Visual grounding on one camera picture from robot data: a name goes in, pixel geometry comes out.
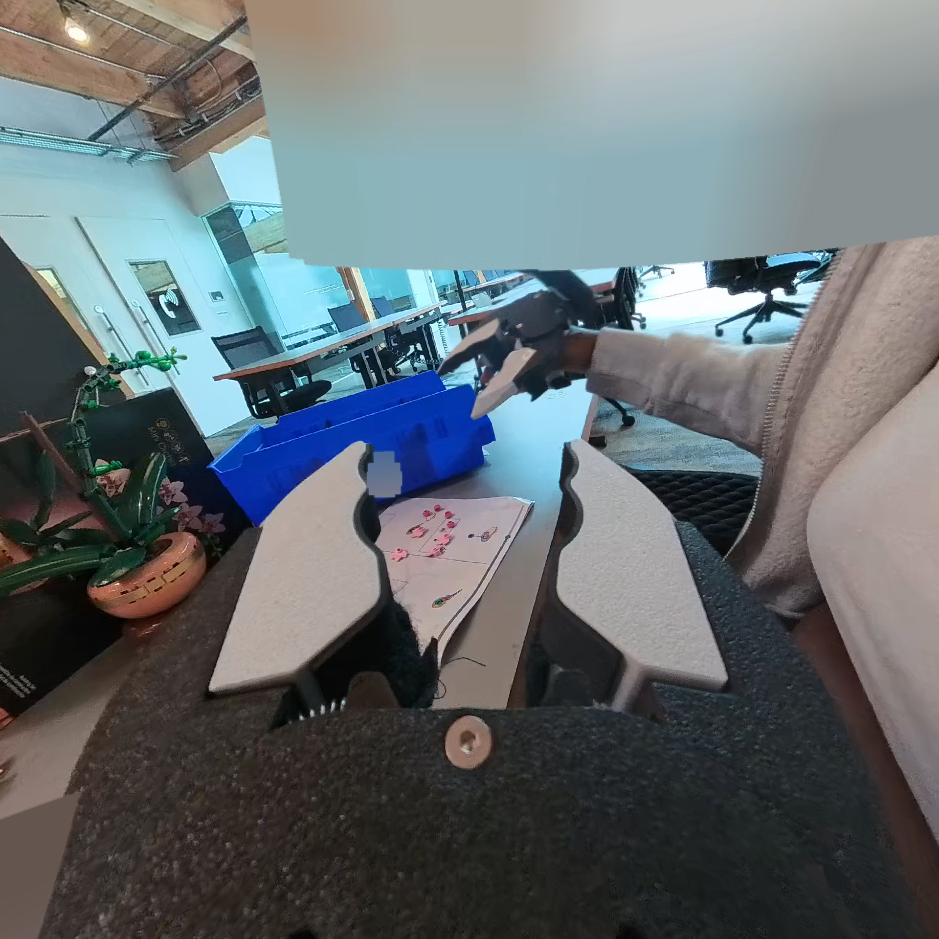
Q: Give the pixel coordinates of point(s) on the brick orchid in pink pot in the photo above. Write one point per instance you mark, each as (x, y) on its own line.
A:
(147, 579)

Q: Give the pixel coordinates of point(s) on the black mesh office chair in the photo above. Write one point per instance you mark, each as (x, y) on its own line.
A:
(697, 499)

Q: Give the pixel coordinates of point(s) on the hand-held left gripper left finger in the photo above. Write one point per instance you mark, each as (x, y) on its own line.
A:
(301, 579)

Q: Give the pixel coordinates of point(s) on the blue plastic bin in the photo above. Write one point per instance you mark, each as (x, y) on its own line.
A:
(352, 447)

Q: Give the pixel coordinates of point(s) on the long wooden office desk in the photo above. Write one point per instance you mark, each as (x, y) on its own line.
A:
(330, 351)

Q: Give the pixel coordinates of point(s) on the brick instruction booklet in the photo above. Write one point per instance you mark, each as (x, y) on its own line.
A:
(477, 557)

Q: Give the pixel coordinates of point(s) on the white door with window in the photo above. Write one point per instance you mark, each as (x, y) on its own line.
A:
(158, 315)

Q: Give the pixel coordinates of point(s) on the person's right forearm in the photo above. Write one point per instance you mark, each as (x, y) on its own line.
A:
(689, 381)

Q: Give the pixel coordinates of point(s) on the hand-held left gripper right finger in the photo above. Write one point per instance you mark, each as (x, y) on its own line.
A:
(631, 587)

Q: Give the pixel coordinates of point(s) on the black swivel office chair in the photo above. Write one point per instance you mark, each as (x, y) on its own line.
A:
(766, 290)

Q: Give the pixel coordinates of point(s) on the black panel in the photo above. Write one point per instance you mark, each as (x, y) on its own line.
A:
(29, 330)

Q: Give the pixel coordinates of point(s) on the person's left forearm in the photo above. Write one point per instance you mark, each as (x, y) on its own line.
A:
(880, 587)

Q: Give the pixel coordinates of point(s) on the cluster of pink brick pieces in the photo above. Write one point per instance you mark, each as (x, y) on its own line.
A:
(433, 532)

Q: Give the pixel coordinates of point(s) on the person's right hand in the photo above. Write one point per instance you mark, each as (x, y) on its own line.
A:
(581, 351)

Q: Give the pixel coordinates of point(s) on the person's left hand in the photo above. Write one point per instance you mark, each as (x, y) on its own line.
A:
(407, 656)

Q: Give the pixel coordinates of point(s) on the round ceiling lamp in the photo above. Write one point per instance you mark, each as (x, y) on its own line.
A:
(75, 29)

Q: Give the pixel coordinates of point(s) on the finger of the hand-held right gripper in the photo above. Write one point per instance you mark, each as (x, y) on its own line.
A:
(473, 346)
(506, 385)

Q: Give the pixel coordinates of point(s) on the person's beige hoodie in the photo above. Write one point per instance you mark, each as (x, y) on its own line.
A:
(821, 411)

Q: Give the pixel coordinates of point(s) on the black orchid picture box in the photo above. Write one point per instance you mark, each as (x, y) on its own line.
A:
(154, 433)

